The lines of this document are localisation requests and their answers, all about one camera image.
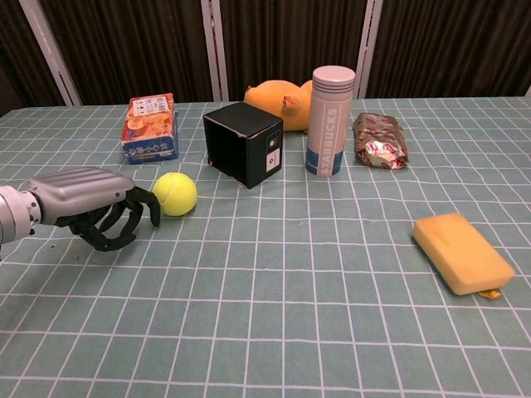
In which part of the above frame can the orange plush toy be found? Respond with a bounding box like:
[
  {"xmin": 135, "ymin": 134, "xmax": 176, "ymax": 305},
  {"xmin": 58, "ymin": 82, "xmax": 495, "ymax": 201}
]
[{"xmin": 243, "ymin": 79, "xmax": 314, "ymax": 134}]

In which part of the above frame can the dark pleated screen panel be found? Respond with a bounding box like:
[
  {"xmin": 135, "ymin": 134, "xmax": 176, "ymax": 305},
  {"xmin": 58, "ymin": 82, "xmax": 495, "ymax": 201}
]
[
  {"xmin": 0, "ymin": 0, "xmax": 67, "ymax": 117},
  {"xmin": 217, "ymin": 0, "xmax": 368, "ymax": 100},
  {"xmin": 37, "ymin": 0, "xmax": 215, "ymax": 105},
  {"xmin": 368, "ymin": 0, "xmax": 531, "ymax": 100}
]

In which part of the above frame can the orange blue snack box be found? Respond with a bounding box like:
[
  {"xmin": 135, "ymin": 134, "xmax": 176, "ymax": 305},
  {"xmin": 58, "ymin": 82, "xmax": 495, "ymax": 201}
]
[{"xmin": 121, "ymin": 92, "xmax": 180, "ymax": 166}]

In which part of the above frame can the yellow sponge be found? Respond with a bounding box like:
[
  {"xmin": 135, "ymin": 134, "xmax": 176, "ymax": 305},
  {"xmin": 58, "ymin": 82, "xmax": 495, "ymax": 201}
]
[{"xmin": 411, "ymin": 212, "xmax": 516, "ymax": 299}]

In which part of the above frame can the yellow tennis ball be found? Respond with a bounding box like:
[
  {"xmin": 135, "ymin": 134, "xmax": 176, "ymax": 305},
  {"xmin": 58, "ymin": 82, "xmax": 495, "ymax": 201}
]
[{"xmin": 151, "ymin": 172, "xmax": 198, "ymax": 217}]

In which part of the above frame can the silver red foil snack packet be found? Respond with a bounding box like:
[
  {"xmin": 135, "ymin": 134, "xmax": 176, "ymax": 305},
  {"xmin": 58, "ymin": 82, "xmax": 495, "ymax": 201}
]
[{"xmin": 352, "ymin": 112, "xmax": 411, "ymax": 171}]

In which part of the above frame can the black cardboard box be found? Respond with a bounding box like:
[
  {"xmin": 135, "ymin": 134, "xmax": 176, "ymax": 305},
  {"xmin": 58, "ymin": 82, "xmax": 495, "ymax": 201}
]
[{"xmin": 202, "ymin": 101, "xmax": 285, "ymax": 190}]

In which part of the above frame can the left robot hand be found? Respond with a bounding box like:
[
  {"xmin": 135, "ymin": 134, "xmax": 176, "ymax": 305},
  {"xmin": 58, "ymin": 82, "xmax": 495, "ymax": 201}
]
[{"xmin": 28, "ymin": 167, "xmax": 162, "ymax": 253}]

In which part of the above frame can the white screen frame post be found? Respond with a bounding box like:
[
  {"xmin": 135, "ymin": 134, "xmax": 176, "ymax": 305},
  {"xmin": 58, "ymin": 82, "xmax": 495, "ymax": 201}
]
[
  {"xmin": 200, "ymin": 0, "xmax": 230, "ymax": 102},
  {"xmin": 355, "ymin": 0, "xmax": 383, "ymax": 100},
  {"xmin": 18, "ymin": 0, "xmax": 83, "ymax": 107}
]

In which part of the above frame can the white Starbucks tumbler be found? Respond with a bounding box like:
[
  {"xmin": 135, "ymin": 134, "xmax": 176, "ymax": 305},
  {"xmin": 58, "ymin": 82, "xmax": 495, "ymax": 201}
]
[{"xmin": 305, "ymin": 65, "xmax": 357, "ymax": 179}]

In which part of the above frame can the green grid-patterned table mat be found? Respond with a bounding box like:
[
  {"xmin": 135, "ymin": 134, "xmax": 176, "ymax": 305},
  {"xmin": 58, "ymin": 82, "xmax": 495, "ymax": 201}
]
[{"xmin": 0, "ymin": 95, "xmax": 531, "ymax": 398}]

